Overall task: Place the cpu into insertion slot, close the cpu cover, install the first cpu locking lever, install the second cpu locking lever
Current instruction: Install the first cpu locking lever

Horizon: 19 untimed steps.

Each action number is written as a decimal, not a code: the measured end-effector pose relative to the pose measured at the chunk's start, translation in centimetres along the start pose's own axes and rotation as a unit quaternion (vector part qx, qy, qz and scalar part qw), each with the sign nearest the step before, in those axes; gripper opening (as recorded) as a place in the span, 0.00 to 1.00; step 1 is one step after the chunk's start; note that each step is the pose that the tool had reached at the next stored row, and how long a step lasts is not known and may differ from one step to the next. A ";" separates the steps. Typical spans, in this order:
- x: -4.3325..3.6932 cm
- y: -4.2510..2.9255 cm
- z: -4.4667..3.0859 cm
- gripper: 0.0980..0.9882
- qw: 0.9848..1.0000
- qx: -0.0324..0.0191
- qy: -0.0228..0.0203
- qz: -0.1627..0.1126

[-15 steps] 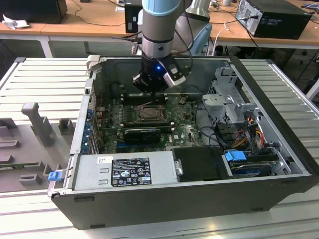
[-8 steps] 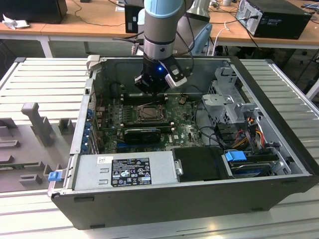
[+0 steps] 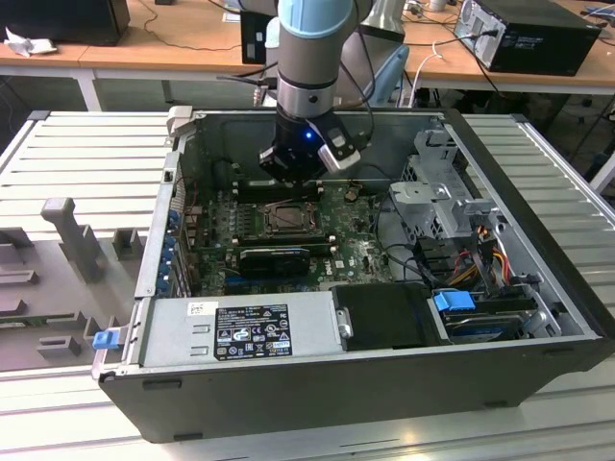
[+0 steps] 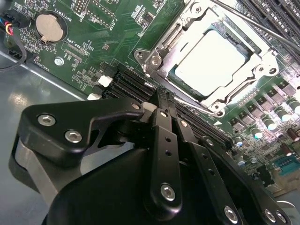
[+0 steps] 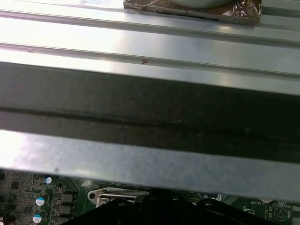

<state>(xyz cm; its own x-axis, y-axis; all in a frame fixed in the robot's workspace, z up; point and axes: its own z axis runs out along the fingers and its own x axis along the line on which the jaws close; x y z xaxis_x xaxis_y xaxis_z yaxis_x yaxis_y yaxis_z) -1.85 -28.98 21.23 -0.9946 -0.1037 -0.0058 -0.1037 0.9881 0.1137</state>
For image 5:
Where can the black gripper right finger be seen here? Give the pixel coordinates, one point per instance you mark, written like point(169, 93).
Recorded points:
point(187, 215)

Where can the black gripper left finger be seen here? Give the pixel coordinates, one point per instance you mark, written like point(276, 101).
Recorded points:
point(126, 213)

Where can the thin metal locking lever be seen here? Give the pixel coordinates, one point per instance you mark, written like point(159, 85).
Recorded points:
point(126, 194)

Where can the metal socket cover frame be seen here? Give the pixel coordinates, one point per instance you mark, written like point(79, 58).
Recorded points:
point(104, 201)

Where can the CPU socket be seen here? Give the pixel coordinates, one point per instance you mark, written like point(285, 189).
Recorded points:
point(93, 200)

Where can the blue-topped silver capacitor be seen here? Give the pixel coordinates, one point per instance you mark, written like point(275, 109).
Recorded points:
point(37, 218)
point(48, 180)
point(40, 201)

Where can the green motherboard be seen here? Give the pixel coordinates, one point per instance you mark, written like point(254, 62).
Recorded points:
point(28, 192)

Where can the black open PC case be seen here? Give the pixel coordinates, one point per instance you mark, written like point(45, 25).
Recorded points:
point(150, 112)

